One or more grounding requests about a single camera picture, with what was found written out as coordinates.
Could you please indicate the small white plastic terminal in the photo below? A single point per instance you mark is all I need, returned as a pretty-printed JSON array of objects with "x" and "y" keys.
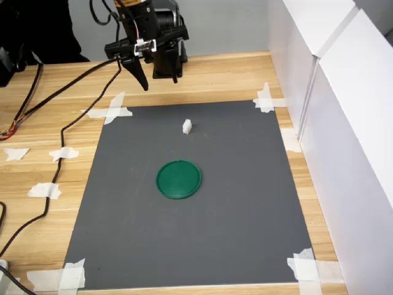
[{"x": 187, "y": 126}]

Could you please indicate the round green lid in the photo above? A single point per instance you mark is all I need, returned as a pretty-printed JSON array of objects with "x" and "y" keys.
[{"x": 178, "y": 179}]

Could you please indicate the white connector plug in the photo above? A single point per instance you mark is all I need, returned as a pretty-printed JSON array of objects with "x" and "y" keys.
[{"x": 145, "y": 46}]

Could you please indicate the white masking tape piece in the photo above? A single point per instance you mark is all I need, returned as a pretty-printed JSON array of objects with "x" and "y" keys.
[
  {"x": 115, "y": 112},
  {"x": 304, "y": 270},
  {"x": 63, "y": 153},
  {"x": 72, "y": 276},
  {"x": 44, "y": 190},
  {"x": 265, "y": 104},
  {"x": 17, "y": 153},
  {"x": 290, "y": 141}
]

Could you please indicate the black office chair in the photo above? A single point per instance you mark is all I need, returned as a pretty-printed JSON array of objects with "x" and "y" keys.
[{"x": 46, "y": 27}]

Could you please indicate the white partition panel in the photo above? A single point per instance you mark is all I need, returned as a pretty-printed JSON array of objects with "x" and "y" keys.
[
  {"x": 353, "y": 153},
  {"x": 288, "y": 61}
]

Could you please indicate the black box device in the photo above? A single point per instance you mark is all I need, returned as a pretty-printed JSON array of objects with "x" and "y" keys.
[{"x": 6, "y": 67}]

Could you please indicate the dark grey mat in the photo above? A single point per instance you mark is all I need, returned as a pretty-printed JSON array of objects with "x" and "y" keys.
[{"x": 215, "y": 215}]

